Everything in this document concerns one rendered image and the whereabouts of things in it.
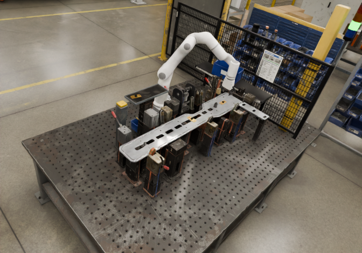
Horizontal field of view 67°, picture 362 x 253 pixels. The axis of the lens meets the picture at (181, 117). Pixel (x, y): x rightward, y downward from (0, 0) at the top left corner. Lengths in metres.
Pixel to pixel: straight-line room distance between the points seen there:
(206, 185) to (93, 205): 0.86
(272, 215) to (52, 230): 2.16
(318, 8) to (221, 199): 7.44
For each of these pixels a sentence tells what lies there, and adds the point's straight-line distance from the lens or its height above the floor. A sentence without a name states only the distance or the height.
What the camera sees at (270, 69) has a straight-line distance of 2.97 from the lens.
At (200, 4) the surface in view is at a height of 1.29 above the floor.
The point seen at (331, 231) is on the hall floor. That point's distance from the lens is 3.48.
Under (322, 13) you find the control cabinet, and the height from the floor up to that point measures 0.85.
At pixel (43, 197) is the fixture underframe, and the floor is 0.04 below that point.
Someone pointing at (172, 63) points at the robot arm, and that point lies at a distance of 2.57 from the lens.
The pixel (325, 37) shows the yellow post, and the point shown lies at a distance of 2.77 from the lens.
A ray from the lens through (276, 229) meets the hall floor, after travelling 3.16.
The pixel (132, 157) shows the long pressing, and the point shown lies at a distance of 1.94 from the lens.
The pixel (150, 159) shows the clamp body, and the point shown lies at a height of 1.04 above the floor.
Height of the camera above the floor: 2.38
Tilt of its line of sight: 36 degrees down
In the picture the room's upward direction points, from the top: 11 degrees clockwise
